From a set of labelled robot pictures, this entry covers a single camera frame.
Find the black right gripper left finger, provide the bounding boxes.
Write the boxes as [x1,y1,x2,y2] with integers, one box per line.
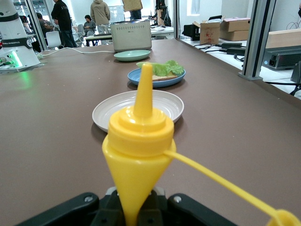
[16,188,125,226]

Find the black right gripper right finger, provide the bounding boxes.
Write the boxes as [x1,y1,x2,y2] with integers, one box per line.
[138,190,238,226]

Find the yellow mustard squeeze bottle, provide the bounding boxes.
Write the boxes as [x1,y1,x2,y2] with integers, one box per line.
[102,62,301,226]

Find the brown bread slice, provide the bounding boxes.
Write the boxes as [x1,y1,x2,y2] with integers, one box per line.
[151,74,178,82]

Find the green lettuce leaf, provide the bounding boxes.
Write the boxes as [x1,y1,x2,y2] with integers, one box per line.
[136,60,185,77]

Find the beige plate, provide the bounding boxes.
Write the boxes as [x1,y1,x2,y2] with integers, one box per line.
[92,90,184,133]

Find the blue plate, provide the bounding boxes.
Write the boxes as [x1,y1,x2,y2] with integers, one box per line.
[127,68,186,89]

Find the green plate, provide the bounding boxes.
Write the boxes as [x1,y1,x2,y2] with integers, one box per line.
[113,49,151,62]

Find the black power adapter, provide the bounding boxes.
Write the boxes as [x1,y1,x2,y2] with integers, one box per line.
[226,47,246,56]
[221,42,243,49]

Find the white chair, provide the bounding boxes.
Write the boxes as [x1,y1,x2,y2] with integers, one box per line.
[45,31,63,50]

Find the black crate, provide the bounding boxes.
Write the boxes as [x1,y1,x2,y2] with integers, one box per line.
[182,23,201,41]

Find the open cardboard box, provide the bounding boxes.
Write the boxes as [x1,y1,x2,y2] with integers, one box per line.
[192,20,224,45]

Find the white desk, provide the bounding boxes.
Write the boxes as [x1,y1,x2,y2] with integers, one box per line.
[150,25,175,40]

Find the grey power supply box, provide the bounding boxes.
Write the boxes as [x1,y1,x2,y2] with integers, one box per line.
[262,46,301,71]

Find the beige chrome toaster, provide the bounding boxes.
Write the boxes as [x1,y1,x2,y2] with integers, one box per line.
[110,19,153,53]

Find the seated person in grey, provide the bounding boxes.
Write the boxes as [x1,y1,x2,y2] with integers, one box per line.
[83,14,97,36]

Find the seated person in dark top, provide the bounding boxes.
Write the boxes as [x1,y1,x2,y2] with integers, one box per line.
[35,13,55,32]

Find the closed cardboard box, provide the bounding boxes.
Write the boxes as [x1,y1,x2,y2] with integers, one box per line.
[219,17,251,42]

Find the person in black jacket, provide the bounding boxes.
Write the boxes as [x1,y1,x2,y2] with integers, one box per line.
[51,0,78,48]

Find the light wooden board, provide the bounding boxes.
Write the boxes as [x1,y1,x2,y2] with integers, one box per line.
[265,29,301,49]

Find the person in beige hoodie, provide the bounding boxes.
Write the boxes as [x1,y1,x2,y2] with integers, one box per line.
[90,0,111,27]

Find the person in tan jacket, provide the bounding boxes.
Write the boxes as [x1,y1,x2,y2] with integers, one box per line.
[121,0,143,21]

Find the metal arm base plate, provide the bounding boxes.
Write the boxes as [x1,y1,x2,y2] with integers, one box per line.
[0,61,48,75]

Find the white toaster power cable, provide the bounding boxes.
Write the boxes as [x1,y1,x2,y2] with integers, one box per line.
[35,47,116,59]

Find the black metal bracket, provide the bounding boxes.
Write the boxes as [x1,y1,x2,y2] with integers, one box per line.
[290,61,301,83]

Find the aluminium frame profile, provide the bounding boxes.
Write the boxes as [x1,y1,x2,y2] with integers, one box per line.
[238,0,278,81]

